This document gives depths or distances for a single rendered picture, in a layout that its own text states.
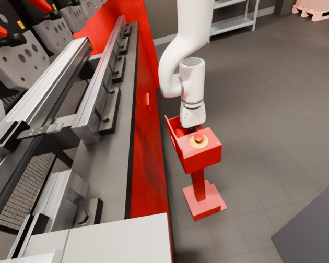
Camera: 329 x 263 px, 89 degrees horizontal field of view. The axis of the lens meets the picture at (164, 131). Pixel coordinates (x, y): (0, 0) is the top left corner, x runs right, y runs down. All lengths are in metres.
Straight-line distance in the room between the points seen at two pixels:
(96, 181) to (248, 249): 1.04
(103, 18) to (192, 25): 1.82
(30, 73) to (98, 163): 0.32
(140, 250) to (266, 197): 1.23
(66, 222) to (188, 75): 0.51
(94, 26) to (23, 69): 1.87
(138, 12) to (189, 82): 1.69
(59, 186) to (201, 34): 0.53
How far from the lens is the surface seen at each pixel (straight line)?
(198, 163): 0.70
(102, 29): 2.28
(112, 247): 0.35
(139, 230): 0.33
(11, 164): 0.76
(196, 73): 0.57
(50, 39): 0.60
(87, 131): 0.66
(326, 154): 1.83
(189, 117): 0.67
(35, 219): 0.46
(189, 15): 0.49
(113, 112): 0.74
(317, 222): 0.88
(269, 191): 1.49
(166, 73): 0.53
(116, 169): 0.57
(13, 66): 0.45
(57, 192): 0.51
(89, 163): 0.64
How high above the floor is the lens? 1.31
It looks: 45 degrees down
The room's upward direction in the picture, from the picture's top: 17 degrees counter-clockwise
